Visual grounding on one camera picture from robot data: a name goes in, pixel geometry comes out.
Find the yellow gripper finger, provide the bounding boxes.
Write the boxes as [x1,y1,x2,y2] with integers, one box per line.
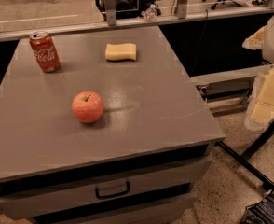
[242,27,265,50]
[244,66,274,131]

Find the red apple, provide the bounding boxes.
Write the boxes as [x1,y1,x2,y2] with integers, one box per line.
[72,91,104,123]

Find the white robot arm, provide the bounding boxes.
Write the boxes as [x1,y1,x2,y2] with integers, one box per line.
[242,15,274,131]

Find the black tripod stand legs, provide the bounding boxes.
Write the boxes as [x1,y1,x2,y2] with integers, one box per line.
[215,120,274,191]

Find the clear plastic water bottle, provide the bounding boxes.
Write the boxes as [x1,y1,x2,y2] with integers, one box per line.
[141,4,157,21]

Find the dark blue chip bag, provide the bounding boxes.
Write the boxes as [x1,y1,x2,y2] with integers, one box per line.
[240,190,274,224]

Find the yellow sponge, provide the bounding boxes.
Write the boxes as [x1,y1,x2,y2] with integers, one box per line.
[105,43,137,61]

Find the grey drawer cabinet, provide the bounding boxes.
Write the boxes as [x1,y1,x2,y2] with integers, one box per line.
[0,25,226,224]

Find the lower grey drawer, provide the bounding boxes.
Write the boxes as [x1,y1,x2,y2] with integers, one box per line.
[32,185,197,224]

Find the grey drawer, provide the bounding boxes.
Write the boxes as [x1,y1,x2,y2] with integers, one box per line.
[0,156,212,219]
[32,185,197,224]

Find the red Coca-Cola can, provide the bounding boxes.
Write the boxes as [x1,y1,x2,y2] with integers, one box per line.
[30,31,61,73]

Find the upper grey drawer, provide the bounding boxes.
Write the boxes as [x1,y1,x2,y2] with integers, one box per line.
[0,156,212,219]

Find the metal railing frame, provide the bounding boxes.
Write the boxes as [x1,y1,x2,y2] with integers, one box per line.
[0,0,274,42]

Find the black drawer handle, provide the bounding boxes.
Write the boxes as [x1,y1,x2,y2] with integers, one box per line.
[95,181,130,200]

